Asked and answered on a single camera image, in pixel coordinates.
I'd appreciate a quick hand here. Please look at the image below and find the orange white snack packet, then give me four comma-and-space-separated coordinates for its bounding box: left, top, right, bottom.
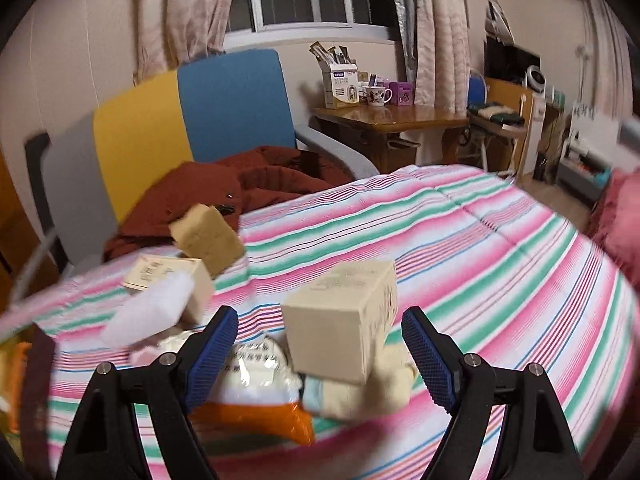
192, 332, 317, 446

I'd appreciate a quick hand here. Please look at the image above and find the black rolled mat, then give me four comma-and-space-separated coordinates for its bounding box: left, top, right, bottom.
24, 132, 70, 273

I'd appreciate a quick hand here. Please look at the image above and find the folding chair with clothes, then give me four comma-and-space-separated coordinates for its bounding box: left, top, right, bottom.
466, 72, 531, 172

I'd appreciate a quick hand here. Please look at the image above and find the pink sock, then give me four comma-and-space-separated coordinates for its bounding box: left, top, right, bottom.
129, 344, 168, 367

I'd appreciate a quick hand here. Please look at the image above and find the pink cushion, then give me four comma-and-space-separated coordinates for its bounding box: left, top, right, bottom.
586, 167, 640, 283

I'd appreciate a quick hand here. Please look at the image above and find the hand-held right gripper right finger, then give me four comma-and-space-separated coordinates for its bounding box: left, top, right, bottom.
401, 307, 583, 480

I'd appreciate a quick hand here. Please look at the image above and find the white printed mug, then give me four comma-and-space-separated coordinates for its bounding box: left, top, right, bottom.
361, 86, 394, 108

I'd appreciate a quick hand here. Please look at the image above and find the wooden desk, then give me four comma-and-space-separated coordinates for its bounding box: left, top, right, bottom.
312, 104, 471, 175

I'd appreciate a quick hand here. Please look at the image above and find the pale pleated curtain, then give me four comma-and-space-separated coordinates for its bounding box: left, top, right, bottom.
407, 0, 473, 113

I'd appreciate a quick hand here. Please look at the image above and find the grey yellow blue chair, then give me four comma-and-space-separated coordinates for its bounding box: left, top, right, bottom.
10, 49, 381, 306

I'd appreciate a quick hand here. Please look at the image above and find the dark red jacket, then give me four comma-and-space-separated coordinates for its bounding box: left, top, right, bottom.
102, 146, 353, 263

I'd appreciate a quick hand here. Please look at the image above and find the brown sponge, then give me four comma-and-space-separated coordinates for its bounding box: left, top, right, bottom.
169, 203, 247, 279

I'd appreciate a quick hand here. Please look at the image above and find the black monitor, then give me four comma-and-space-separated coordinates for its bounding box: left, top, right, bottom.
484, 40, 542, 92

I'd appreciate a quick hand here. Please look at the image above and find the white foam block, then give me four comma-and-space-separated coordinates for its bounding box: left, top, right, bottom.
102, 272, 196, 348

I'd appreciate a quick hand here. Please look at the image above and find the striped tablecloth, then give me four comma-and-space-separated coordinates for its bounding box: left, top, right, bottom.
0, 164, 640, 480

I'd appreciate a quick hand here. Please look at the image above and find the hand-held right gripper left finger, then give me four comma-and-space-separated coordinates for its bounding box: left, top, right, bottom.
55, 306, 240, 480

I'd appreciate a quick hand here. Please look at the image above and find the cream sock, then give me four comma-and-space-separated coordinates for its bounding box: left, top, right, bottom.
302, 345, 419, 422

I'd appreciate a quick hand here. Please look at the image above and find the purple box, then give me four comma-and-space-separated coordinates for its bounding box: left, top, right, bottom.
387, 81, 416, 107

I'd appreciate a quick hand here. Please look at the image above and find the carton with sachets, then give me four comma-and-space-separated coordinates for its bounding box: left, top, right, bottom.
311, 40, 360, 110

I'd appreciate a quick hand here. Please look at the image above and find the cube beige cardboard box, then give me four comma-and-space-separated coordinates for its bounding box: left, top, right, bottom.
281, 259, 399, 386

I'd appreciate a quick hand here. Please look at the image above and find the gold tin container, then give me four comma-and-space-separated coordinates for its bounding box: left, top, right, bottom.
0, 305, 58, 466

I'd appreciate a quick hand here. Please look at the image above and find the starfish print curtain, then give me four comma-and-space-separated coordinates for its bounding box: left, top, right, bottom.
132, 0, 242, 86

